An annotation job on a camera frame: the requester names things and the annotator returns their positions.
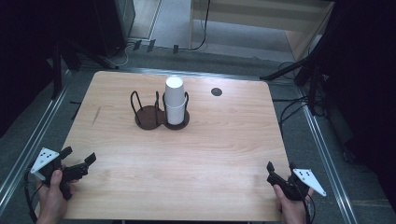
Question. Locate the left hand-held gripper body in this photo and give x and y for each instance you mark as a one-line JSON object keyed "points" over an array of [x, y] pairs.
{"points": [[46, 160]]}

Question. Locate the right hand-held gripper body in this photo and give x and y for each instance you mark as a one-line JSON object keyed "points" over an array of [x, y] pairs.
{"points": [[309, 182]]}

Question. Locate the dark brown double cup holder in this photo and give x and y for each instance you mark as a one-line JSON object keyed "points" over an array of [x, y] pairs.
{"points": [[146, 118]]}

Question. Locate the stack of white paper cups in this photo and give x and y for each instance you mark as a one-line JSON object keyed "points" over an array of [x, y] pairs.
{"points": [[176, 115]]}

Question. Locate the white paper cup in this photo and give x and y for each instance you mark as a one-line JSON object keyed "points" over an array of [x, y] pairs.
{"points": [[173, 90]]}

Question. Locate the person's right hand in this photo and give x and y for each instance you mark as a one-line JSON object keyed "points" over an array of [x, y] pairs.
{"points": [[292, 211]]}

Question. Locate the person's left hand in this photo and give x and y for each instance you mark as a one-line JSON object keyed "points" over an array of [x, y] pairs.
{"points": [[51, 199]]}

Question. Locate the black tripod stand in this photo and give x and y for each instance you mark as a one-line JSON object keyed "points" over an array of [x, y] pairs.
{"points": [[311, 67], [56, 71]]}

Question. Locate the black round table grommet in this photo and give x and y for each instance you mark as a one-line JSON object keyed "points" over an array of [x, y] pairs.
{"points": [[216, 91]]}

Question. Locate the dark curtain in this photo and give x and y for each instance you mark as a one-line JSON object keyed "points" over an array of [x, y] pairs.
{"points": [[367, 93], [21, 62]]}

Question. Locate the black power plug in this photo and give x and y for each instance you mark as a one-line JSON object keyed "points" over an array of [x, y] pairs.
{"points": [[176, 49], [137, 45]]}

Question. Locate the black cabinet with glass side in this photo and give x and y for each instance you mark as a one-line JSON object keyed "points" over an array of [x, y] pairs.
{"points": [[115, 25]]}

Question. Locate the light wooden shelf unit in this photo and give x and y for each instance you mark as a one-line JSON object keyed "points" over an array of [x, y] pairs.
{"points": [[264, 18]]}

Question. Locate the metal floor rail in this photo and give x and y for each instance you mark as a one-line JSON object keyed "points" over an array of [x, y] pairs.
{"points": [[34, 137], [330, 174]]}

